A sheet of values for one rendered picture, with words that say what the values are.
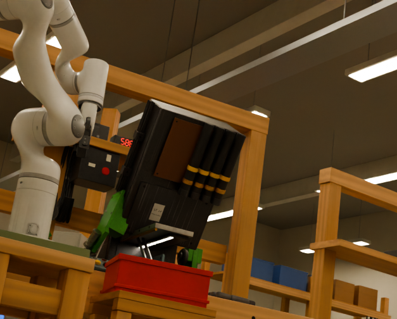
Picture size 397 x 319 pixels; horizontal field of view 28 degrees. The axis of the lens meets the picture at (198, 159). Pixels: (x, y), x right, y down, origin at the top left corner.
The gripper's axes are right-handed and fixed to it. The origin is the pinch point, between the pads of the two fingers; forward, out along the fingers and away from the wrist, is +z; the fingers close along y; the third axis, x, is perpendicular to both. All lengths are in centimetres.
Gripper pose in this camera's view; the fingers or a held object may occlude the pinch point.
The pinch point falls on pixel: (82, 149)
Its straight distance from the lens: 260.4
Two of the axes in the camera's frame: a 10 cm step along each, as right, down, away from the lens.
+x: 9.7, 1.8, 1.9
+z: -1.0, 9.4, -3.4
